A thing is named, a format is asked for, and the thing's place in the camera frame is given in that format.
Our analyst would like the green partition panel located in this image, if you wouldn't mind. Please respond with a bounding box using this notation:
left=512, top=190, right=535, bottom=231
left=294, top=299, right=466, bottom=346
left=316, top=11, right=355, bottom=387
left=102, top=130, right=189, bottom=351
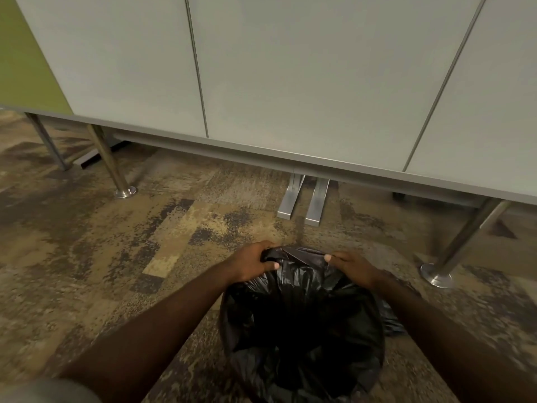
left=0, top=0, right=74, bottom=116

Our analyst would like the person's grey sleeve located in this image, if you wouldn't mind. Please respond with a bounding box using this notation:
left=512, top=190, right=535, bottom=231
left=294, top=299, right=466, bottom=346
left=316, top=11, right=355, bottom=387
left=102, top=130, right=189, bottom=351
left=0, top=377, right=103, bottom=403

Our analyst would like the flat grey desk foot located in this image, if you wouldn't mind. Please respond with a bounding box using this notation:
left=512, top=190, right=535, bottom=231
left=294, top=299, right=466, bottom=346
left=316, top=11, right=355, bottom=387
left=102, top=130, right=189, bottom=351
left=305, top=178, right=331, bottom=227
left=73, top=137, right=128, bottom=170
left=277, top=174, right=306, bottom=220

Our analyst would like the person's left hand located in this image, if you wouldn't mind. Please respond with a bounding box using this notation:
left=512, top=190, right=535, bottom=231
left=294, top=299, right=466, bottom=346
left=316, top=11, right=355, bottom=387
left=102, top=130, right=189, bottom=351
left=223, top=242, right=281, bottom=284

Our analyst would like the person's right hand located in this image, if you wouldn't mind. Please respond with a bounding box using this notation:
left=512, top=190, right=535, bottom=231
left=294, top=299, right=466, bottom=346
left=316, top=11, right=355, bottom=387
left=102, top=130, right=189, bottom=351
left=325, top=250, right=384, bottom=290

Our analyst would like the person's left forearm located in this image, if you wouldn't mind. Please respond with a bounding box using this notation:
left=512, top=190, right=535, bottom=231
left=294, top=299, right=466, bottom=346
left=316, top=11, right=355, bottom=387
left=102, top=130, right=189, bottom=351
left=57, top=263, right=235, bottom=403

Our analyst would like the round steel partition leg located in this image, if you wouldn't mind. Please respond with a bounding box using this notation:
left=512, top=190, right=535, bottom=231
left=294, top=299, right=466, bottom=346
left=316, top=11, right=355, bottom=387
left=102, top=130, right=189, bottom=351
left=87, top=124, right=138, bottom=199
left=25, top=113, right=72, bottom=172
left=420, top=198, right=512, bottom=289

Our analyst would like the grey partition panel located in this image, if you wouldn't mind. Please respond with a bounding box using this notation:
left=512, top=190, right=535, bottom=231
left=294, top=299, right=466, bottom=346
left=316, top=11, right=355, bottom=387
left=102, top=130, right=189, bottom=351
left=13, top=0, right=537, bottom=206

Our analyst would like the black plastic trash bag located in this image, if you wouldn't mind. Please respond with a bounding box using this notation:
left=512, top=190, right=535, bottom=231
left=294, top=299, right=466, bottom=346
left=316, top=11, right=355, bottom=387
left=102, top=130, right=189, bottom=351
left=219, top=246, right=421, bottom=403

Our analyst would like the person's right forearm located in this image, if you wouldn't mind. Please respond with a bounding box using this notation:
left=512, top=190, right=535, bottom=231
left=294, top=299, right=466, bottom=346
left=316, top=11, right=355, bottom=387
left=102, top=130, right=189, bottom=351
left=371, top=270, right=537, bottom=403

